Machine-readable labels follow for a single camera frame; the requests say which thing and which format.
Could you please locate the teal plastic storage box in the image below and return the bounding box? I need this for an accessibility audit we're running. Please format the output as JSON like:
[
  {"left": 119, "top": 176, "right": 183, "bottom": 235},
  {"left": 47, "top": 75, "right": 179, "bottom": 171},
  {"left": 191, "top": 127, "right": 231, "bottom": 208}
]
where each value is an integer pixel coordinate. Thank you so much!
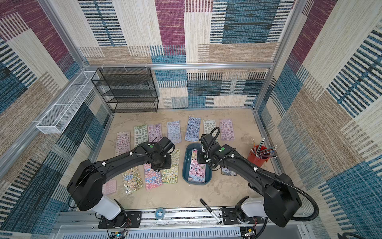
[{"left": 182, "top": 143, "right": 212, "bottom": 186}]

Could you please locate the pink cat sticker sheet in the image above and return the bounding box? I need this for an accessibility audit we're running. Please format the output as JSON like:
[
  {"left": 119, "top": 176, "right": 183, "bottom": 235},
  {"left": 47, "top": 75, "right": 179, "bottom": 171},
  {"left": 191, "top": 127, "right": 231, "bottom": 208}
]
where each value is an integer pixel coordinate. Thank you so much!
[{"left": 188, "top": 149, "right": 206, "bottom": 183}]

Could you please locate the green yellow sticker sheet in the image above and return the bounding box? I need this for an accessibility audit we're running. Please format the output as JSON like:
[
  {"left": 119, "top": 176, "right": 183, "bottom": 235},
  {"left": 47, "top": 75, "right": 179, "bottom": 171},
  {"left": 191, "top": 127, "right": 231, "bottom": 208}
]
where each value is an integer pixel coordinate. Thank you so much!
[{"left": 162, "top": 149, "right": 180, "bottom": 184}]

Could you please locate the red blue sticker sheet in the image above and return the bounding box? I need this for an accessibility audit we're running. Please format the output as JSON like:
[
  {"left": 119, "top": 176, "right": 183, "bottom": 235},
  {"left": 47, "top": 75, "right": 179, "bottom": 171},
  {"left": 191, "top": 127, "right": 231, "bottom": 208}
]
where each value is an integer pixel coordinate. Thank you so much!
[{"left": 144, "top": 164, "right": 162, "bottom": 190}]

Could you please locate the penguin sticker sheet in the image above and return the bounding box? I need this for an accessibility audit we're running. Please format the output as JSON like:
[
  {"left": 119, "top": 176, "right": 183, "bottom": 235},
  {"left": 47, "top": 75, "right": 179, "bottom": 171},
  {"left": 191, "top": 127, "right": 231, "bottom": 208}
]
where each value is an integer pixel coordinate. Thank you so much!
[{"left": 185, "top": 117, "right": 201, "bottom": 142}]

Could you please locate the pink purple sticker sheet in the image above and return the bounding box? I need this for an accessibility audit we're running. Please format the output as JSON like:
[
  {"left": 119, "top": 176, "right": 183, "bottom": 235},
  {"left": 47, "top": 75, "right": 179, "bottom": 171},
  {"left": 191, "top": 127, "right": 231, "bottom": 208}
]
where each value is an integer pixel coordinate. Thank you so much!
[{"left": 148, "top": 123, "right": 163, "bottom": 142}]

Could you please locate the light blue sticker sheet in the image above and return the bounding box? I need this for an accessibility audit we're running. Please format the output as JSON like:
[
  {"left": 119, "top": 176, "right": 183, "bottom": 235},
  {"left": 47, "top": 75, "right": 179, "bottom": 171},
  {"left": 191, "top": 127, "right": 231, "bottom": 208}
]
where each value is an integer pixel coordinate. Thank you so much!
[{"left": 167, "top": 120, "right": 182, "bottom": 144}]

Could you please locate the white green frog sticker sheet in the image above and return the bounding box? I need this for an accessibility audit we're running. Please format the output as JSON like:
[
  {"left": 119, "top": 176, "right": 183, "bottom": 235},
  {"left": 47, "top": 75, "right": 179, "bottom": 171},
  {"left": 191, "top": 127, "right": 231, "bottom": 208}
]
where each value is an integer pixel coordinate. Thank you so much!
[{"left": 203, "top": 119, "right": 216, "bottom": 134}]

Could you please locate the lilac character sticker sheet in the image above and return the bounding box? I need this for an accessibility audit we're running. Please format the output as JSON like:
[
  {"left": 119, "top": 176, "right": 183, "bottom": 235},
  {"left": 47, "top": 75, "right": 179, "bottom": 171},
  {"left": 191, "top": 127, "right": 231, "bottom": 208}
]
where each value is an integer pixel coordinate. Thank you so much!
[{"left": 219, "top": 119, "right": 235, "bottom": 141}]

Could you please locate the pink pastel sticker sheet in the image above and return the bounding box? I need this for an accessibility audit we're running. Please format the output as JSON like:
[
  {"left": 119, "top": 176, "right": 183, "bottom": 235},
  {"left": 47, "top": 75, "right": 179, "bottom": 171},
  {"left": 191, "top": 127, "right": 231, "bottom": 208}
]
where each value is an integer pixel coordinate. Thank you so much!
[{"left": 115, "top": 131, "right": 130, "bottom": 156}]

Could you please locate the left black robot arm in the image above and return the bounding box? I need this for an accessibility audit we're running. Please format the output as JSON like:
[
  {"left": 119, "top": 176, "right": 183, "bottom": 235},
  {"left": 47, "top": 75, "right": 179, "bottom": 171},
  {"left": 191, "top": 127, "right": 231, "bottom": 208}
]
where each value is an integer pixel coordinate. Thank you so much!
[{"left": 67, "top": 137, "right": 175, "bottom": 229}]

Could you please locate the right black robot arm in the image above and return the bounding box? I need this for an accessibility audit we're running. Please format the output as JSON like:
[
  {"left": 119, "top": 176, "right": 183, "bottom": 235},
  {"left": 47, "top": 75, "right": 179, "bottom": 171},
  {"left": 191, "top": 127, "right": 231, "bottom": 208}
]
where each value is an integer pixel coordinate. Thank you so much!
[{"left": 200, "top": 133, "right": 302, "bottom": 227}]

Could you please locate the blue tape roll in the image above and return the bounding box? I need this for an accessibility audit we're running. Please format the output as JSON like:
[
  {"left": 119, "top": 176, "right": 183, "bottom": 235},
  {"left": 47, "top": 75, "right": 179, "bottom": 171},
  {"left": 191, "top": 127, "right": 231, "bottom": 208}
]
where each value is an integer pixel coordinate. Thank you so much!
[{"left": 154, "top": 207, "right": 166, "bottom": 220}]

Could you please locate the red pencil cup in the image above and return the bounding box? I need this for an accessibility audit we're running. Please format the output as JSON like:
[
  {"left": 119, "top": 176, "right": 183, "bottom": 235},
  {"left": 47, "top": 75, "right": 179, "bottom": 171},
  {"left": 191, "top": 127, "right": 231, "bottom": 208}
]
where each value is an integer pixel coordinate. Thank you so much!
[{"left": 247, "top": 138, "right": 277, "bottom": 167}]

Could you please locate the pink calculator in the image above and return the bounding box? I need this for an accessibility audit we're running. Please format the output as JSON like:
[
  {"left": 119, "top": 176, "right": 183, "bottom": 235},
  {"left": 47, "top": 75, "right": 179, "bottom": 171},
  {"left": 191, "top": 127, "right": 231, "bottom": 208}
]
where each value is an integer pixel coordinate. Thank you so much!
[{"left": 102, "top": 179, "right": 117, "bottom": 195}]

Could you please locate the black marker pen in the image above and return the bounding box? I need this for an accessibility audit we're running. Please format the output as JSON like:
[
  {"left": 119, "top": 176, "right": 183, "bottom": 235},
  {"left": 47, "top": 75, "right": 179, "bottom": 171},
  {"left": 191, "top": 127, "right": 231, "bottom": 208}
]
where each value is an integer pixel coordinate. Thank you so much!
[{"left": 200, "top": 198, "right": 222, "bottom": 225}]

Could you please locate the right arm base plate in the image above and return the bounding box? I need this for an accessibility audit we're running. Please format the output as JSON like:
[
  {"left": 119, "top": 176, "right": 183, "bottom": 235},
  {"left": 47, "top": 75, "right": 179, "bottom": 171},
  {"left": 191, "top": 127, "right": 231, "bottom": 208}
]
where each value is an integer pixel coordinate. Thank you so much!
[{"left": 218, "top": 207, "right": 265, "bottom": 225}]

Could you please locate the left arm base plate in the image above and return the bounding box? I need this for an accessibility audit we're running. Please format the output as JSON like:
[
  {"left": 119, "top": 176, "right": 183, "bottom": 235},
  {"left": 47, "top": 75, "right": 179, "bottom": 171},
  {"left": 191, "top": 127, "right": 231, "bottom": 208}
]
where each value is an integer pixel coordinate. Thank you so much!
[{"left": 97, "top": 211, "right": 142, "bottom": 230}]

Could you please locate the black wire mesh shelf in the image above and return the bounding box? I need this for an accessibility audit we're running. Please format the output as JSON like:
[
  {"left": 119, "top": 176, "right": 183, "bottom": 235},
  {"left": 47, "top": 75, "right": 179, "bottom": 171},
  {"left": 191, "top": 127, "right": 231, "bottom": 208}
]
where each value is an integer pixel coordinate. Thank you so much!
[{"left": 91, "top": 67, "right": 159, "bottom": 114}]

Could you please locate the white cable duct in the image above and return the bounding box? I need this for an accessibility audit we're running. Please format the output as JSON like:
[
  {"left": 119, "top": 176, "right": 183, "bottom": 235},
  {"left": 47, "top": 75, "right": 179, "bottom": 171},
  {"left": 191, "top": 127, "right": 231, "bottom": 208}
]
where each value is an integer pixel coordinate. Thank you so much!
[{"left": 57, "top": 227, "right": 241, "bottom": 239}]

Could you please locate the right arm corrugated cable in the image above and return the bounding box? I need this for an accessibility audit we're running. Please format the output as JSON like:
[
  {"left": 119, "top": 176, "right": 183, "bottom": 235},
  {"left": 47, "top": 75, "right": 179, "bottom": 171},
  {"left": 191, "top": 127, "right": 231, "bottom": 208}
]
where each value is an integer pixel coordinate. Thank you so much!
[{"left": 204, "top": 126, "right": 319, "bottom": 239}]

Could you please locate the white wire mesh basket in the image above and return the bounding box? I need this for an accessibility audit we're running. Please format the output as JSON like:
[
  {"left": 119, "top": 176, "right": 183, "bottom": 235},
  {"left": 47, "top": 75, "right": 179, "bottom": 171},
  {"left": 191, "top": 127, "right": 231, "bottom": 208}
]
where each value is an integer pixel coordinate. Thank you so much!
[{"left": 36, "top": 71, "right": 95, "bottom": 134}]

